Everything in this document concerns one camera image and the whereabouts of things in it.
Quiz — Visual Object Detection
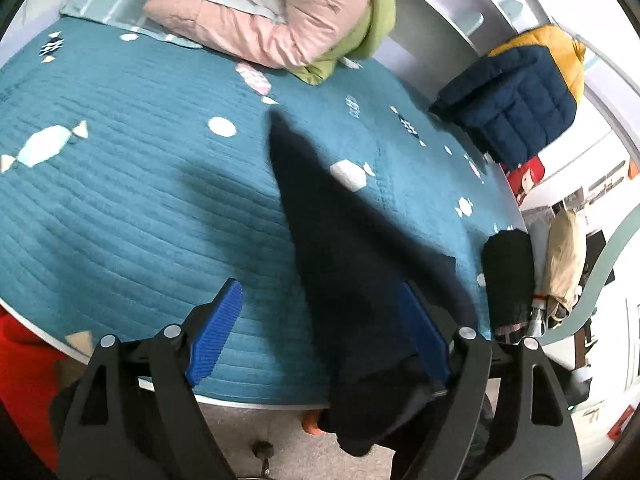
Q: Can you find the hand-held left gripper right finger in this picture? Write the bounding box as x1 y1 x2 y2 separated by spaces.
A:
395 280 583 480

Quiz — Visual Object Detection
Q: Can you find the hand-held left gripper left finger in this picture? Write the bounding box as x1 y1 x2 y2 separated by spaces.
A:
57 278 244 480

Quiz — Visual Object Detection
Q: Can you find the dark denim jacket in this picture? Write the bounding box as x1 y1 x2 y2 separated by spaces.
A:
267 110 478 457

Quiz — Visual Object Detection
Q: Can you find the tan cushion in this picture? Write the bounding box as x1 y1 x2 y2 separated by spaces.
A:
544 209 585 331

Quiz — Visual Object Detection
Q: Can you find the black chair caster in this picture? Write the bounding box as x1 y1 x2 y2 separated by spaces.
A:
254 440 275 476

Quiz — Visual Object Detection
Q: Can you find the teal quilted bed cover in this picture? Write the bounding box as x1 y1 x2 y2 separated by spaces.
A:
0 0 526 406

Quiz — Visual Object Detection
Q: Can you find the red cartoon bag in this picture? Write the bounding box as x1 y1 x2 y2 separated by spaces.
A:
502 156 546 206

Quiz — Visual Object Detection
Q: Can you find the red cloth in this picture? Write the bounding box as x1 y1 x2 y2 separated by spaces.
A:
0 307 69 472

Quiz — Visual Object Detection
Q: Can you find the yellow navy puffer jacket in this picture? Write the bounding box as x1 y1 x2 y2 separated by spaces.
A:
429 25 587 167

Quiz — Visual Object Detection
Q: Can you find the lilac shelf unit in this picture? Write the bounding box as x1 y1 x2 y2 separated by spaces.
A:
390 0 526 63

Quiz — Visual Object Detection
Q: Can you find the pink duvet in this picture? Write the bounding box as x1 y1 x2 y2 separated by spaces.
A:
142 0 373 68

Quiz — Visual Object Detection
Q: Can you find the green duvet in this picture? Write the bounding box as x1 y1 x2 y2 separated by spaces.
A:
292 0 396 86

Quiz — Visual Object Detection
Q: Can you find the striped pillow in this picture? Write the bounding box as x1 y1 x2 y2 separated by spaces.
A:
60 0 202 50

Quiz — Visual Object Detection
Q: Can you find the teal loft bed frame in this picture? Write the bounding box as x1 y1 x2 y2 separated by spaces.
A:
545 200 640 346

